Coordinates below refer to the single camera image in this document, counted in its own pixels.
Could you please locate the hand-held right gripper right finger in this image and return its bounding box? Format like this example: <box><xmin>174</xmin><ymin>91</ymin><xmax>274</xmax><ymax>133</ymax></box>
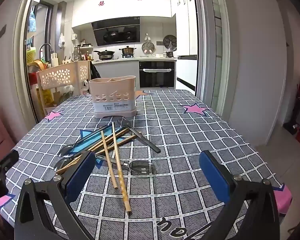
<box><xmin>199</xmin><ymin>150</ymin><xmax>280</xmax><ymax>240</ymax></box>

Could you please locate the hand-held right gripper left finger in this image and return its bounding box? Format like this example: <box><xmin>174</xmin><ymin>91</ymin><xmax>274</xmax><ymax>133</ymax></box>
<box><xmin>14</xmin><ymin>151</ymin><xmax>96</xmax><ymax>240</ymax></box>

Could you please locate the pink plastic utensil holder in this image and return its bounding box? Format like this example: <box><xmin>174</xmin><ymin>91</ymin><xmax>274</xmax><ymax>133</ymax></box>
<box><xmin>88</xmin><ymin>75</ymin><xmax>137</xmax><ymax>118</ymax></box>

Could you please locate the grey checked star tablecloth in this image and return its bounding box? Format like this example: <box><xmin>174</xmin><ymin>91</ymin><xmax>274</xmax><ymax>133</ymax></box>
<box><xmin>0</xmin><ymin>88</ymin><xmax>293</xmax><ymax>240</ymax></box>

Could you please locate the all-steel spoon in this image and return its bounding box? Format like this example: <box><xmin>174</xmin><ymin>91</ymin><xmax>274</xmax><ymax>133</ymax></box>
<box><xmin>96</xmin><ymin>154</ymin><xmax>157</xmax><ymax>175</ymax></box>

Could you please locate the beige perforated storage trolley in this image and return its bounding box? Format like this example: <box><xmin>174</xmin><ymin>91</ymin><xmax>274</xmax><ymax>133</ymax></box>
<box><xmin>36</xmin><ymin>61</ymin><xmax>91</xmax><ymax>117</ymax></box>

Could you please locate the green plastic basket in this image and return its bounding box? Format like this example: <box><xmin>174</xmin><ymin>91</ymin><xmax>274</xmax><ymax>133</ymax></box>
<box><xmin>27</xmin><ymin>49</ymin><xmax>37</xmax><ymax>65</ymax></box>

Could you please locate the black jacket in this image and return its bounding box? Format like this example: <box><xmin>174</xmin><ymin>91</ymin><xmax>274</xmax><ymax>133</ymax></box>
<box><xmin>91</xmin><ymin>64</ymin><xmax>101</xmax><ymax>81</ymax></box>

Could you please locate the black built-in oven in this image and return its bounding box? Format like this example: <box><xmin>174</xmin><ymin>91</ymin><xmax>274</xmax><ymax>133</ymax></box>
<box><xmin>139</xmin><ymin>61</ymin><xmax>176</xmax><ymax>89</ymax></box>

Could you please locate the black kitchen faucet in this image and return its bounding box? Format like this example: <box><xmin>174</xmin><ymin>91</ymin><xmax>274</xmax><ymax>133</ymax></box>
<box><xmin>38</xmin><ymin>43</ymin><xmax>55</xmax><ymax>63</ymax></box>

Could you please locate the black wok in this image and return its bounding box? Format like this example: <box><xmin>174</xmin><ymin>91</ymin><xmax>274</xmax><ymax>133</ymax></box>
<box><xmin>93</xmin><ymin>50</ymin><xmax>116</xmax><ymax>58</ymax></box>

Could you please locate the white kitchen counter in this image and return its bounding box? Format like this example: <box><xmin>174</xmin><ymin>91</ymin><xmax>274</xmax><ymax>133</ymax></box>
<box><xmin>91</xmin><ymin>57</ymin><xmax>177</xmax><ymax>63</ymax></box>

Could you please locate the steel cooking pot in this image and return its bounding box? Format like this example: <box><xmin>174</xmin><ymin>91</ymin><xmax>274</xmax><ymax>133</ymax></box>
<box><xmin>119</xmin><ymin>46</ymin><xmax>137</xmax><ymax>56</ymax></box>

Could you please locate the white refrigerator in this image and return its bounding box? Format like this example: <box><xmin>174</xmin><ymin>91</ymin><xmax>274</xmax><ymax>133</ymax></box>
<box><xmin>175</xmin><ymin>0</ymin><xmax>198</xmax><ymax>92</ymax></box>

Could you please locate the round hanging pan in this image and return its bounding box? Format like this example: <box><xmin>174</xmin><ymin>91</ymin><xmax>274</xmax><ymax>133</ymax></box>
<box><xmin>163</xmin><ymin>34</ymin><xmax>178</xmax><ymax>49</ymax></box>

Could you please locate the round steel steamer rack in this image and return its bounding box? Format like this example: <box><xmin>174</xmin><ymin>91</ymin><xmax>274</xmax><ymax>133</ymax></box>
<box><xmin>141</xmin><ymin>41</ymin><xmax>156</xmax><ymax>55</ymax></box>

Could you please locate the black range hood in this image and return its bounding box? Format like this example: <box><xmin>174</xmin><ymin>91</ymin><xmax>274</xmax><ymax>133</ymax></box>
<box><xmin>91</xmin><ymin>16</ymin><xmax>141</xmax><ymax>47</ymax></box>

